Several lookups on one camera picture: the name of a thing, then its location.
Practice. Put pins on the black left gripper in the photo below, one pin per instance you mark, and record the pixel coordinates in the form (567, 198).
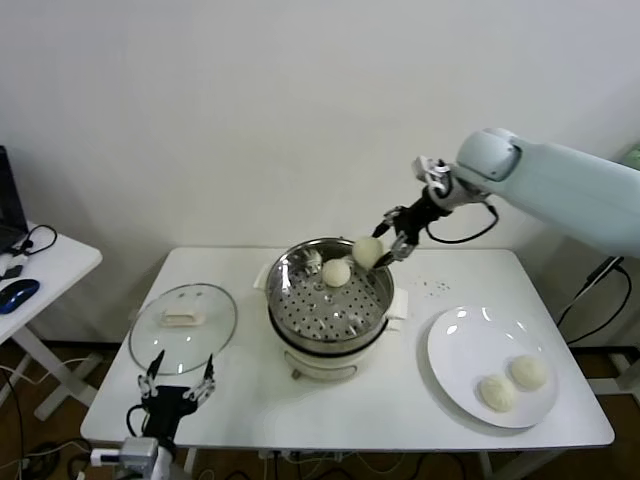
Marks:
(165, 405)

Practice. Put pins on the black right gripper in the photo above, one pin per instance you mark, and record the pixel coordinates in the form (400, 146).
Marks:
(422, 210)

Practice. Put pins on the white steamed baozi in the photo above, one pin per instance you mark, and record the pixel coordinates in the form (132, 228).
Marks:
(497, 394)
(527, 373)
(367, 252)
(336, 273)

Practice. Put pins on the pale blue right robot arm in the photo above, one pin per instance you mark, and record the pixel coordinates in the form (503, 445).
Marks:
(550, 180)

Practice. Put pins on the stainless steel steamer basket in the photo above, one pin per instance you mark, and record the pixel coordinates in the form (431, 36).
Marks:
(285, 270)

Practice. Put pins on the round glass pot lid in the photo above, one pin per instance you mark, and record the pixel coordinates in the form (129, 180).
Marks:
(200, 340)

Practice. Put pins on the white power strip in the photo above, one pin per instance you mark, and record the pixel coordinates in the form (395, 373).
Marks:
(280, 455)

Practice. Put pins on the large white plate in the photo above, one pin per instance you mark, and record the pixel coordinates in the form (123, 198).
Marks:
(480, 340)

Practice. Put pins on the white electric cooking pot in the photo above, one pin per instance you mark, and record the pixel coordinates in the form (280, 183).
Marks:
(320, 367)

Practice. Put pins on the white side table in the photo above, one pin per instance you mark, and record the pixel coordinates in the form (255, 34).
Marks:
(55, 280)

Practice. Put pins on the blue computer mouse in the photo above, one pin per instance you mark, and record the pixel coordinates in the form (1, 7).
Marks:
(17, 295)

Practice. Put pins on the dark usb dongle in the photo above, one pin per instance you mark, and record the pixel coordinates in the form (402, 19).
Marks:
(12, 273)

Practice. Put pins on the white usb adapter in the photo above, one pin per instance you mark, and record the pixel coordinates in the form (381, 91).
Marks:
(15, 260)

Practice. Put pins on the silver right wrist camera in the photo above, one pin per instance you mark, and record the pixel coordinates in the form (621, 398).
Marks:
(430, 172)

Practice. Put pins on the white metal floor frame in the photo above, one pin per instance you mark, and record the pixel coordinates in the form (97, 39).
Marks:
(625, 372)

